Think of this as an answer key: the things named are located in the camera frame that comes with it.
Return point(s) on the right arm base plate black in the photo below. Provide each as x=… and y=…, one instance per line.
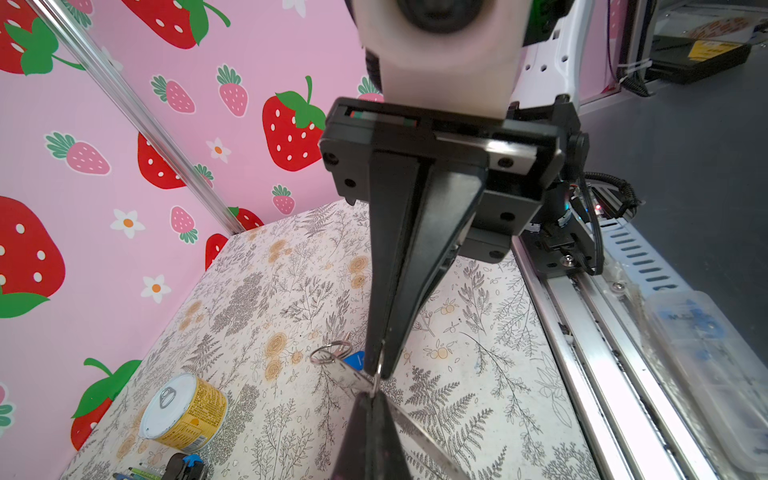
x=565, y=238

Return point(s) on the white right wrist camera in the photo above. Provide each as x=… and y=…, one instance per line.
x=470, y=71

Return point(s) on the aluminium rail frame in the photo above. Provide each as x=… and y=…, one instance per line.
x=639, y=420

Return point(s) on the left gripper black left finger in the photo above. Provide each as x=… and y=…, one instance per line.
x=355, y=458

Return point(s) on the yellow tin can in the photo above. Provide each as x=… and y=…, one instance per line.
x=185, y=414

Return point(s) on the clear plastic box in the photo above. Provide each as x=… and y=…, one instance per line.
x=725, y=377

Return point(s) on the grey metal perforated ring plate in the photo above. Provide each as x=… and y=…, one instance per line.
x=354, y=382

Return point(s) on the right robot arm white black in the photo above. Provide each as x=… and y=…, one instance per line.
x=549, y=67

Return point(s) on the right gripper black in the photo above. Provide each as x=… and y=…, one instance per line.
x=427, y=175

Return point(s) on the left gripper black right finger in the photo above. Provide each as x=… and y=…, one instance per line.
x=389, y=460

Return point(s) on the colourful hex key set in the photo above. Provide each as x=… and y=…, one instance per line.
x=179, y=467

